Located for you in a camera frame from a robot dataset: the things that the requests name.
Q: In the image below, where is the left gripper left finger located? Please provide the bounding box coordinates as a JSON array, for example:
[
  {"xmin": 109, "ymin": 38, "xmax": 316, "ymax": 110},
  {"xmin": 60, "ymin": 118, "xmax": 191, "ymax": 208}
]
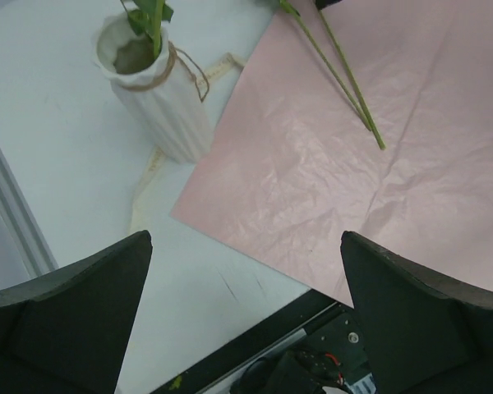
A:
[{"xmin": 0, "ymin": 231, "xmax": 152, "ymax": 393}]

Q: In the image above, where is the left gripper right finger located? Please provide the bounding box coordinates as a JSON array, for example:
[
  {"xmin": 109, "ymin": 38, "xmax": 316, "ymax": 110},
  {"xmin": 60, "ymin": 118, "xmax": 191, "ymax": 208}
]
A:
[{"xmin": 340, "ymin": 231, "xmax": 493, "ymax": 393}]

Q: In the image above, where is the pink rose stem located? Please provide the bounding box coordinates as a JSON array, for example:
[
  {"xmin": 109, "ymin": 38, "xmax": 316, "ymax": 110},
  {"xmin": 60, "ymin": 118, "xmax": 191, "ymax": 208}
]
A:
[
  {"xmin": 121, "ymin": 0, "xmax": 174, "ymax": 58},
  {"xmin": 277, "ymin": 0, "xmax": 372, "ymax": 131},
  {"xmin": 314, "ymin": 0, "xmax": 386, "ymax": 150}
]

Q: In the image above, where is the pink wrapping paper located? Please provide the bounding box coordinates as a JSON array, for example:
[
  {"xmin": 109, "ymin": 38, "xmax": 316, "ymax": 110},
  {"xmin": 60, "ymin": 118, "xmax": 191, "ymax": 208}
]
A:
[{"xmin": 172, "ymin": 1, "xmax": 493, "ymax": 302}]

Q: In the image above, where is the white ribbed ceramic vase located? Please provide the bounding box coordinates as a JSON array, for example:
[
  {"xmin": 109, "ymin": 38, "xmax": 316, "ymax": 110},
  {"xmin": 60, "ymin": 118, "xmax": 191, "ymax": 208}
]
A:
[{"xmin": 93, "ymin": 12, "xmax": 214, "ymax": 163}]

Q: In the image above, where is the cream ribbon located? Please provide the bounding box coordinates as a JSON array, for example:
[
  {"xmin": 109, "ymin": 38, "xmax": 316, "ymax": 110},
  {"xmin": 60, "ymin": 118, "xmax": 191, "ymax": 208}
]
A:
[{"xmin": 128, "ymin": 53, "xmax": 247, "ymax": 234}]

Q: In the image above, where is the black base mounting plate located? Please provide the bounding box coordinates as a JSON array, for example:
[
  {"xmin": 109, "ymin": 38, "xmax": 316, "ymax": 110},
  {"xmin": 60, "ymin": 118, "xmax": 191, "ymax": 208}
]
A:
[{"xmin": 155, "ymin": 291, "xmax": 377, "ymax": 393}]

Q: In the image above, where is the left aluminium frame post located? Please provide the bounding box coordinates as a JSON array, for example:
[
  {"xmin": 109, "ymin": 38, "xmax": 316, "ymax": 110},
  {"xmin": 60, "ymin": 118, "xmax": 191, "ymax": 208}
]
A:
[{"xmin": 0, "ymin": 149, "xmax": 58, "ymax": 277}]

